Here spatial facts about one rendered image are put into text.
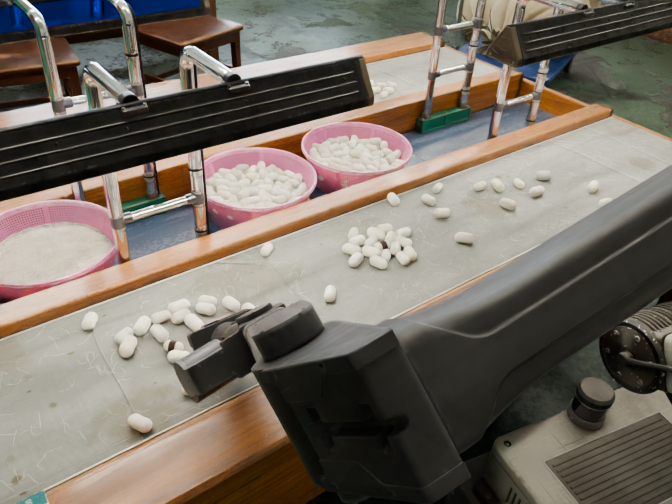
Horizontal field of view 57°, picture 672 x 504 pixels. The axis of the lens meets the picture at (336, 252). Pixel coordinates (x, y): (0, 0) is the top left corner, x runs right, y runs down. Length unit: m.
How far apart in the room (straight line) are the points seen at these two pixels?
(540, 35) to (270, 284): 0.71
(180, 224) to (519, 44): 0.78
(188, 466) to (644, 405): 0.95
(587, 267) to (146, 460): 0.64
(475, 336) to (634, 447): 1.08
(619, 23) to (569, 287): 1.27
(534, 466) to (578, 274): 0.95
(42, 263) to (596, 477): 1.07
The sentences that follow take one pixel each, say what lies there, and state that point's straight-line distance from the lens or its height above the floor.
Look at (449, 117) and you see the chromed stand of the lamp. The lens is 1.88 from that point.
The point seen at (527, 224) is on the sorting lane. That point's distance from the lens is 1.36.
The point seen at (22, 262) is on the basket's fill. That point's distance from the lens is 1.25.
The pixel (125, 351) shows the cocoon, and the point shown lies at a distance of 0.99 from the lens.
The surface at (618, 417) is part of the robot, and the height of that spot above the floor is 0.47.
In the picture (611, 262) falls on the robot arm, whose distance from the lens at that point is 0.33.
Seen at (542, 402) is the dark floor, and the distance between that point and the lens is 2.02.
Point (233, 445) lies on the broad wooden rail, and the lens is 0.84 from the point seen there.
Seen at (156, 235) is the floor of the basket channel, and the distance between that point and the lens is 1.36.
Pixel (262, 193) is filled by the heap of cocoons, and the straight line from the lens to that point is 1.34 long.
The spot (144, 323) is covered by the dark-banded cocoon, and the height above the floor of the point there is 0.76.
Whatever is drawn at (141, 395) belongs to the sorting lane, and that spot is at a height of 0.74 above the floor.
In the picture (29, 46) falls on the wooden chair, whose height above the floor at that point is 0.46.
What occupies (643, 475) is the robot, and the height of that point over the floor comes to 0.48.
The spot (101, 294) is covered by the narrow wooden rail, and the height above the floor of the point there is 0.76.
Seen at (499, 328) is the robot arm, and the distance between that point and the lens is 0.29.
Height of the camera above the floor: 1.44
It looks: 36 degrees down
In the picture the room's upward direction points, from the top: 4 degrees clockwise
